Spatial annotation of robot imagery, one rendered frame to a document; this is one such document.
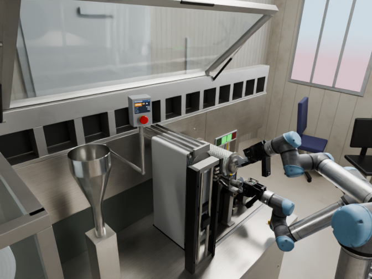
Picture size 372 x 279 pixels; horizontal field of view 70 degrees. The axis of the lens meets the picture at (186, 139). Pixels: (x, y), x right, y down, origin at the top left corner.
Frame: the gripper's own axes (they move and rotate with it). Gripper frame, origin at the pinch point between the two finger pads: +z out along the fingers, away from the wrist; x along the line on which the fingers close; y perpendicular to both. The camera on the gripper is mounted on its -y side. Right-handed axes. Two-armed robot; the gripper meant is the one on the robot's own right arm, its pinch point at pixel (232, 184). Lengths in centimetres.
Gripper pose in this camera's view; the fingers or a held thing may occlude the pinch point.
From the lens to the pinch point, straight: 158.8
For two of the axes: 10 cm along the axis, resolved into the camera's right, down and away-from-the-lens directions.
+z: -7.1, -3.0, 6.4
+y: 0.2, -9.2, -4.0
